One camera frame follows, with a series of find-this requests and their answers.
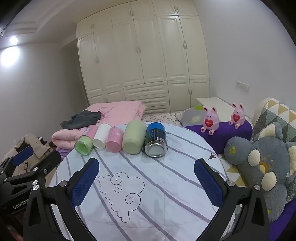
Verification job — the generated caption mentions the grey cushion with sun print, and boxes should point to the grey cushion with sun print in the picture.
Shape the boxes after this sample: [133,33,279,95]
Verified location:
[177,105,209,128]

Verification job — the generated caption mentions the triangle patterned cushion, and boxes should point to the triangle patterned cushion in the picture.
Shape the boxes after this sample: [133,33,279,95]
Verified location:
[251,98,296,144]

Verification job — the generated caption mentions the pink cup with green lid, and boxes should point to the pink cup with green lid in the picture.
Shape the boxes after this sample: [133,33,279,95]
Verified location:
[74,125,99,156]

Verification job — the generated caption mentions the purple pillow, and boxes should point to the purple pillow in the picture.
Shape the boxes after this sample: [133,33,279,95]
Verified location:
[184,120,254,155]

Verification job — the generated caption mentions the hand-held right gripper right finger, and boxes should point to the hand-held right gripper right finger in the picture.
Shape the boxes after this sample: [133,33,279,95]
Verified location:
[194,159,270,241]

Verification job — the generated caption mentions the beige jacket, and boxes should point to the beige jacket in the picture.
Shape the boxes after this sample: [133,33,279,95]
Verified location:
[1,133,56,184]

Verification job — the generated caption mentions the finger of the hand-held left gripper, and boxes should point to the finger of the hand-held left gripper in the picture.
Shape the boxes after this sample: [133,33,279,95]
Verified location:
[0,146,35,176]
[4,151,62,189]

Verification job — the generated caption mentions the lavender blanket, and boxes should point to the lavender blanket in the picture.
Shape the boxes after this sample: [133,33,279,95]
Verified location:
[55,148,71,159]

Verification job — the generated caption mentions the blue metal can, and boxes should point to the blue metal can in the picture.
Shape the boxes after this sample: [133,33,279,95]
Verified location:
[144,122,168,159]

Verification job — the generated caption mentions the dark grey garment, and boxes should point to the dark grey garment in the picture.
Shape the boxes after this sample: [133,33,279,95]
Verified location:
[60,110,102,130]

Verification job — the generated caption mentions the white cup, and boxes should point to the white cup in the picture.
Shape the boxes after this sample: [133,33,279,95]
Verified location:
[93,123,112,149]

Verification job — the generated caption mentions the pink quilt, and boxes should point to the pink quilt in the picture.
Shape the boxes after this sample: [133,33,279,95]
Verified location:
[51,101,147,149]

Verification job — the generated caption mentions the cream wardrobe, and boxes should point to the cream wardrobe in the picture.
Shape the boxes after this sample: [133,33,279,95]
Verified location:
[76,0,211,115]

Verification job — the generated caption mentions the light green cup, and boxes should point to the light green cup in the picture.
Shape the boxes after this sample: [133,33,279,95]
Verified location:
[122,120,147,155]

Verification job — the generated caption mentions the grey plush dinosaur toy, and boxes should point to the grey plush dinosaur toy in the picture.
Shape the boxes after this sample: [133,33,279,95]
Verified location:
[223,122,296,224]

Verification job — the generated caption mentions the striped round table cloth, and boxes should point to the striped round table cloth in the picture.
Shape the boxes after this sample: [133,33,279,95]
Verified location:
[48,124,228,241]

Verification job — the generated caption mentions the white nightstand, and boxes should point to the white nightstand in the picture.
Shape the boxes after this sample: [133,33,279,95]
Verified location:
[196,97,251,122]

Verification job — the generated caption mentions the heart patterned bed sheet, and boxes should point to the heart patterned bed sheet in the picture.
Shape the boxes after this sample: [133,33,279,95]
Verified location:
[142,111,186,127]

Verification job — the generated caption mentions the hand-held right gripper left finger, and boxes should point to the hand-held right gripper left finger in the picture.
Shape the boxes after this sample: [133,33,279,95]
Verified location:
[22,158,100,241]

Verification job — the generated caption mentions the triangle patterned bed sheet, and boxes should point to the triangle patterned bed sheet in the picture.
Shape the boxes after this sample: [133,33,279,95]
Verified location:
[217,153,248,189]

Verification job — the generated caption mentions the pink bunny plush toy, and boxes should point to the pink bunny plush toy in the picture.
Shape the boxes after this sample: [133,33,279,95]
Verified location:
[201,106,220,136]
[229,103,246,129]

